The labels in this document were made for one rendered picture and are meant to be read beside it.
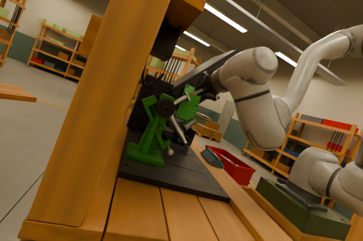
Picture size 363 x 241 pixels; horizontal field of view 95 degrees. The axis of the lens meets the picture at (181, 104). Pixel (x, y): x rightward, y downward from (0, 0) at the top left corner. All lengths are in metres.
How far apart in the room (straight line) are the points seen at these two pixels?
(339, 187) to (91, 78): 1.00
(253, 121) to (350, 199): 0.63
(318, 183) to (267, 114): 0.62
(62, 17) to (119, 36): 10.41
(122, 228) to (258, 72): 0.46
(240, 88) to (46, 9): 10.74
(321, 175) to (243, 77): 0.70
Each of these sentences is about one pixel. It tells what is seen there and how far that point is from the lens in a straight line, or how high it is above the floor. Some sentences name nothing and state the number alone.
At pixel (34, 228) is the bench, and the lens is 0.45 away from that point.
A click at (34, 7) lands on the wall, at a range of 11.14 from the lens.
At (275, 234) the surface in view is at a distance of 0.71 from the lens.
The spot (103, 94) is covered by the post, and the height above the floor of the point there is 1.13.
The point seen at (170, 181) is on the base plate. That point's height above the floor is 0.90.
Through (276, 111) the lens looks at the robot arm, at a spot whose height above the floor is 1.24.
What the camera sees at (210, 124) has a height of 0.61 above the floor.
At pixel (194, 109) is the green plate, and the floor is 1.15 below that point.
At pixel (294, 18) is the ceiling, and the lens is 6.25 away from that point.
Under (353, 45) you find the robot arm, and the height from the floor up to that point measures 1.60.
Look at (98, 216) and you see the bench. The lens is 0.46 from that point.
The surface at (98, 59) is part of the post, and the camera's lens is 0.33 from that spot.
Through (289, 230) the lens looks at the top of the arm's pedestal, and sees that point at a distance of 1.01.
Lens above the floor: 1.18
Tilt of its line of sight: 2 degrees down
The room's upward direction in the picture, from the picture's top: 22 degrees clockwise
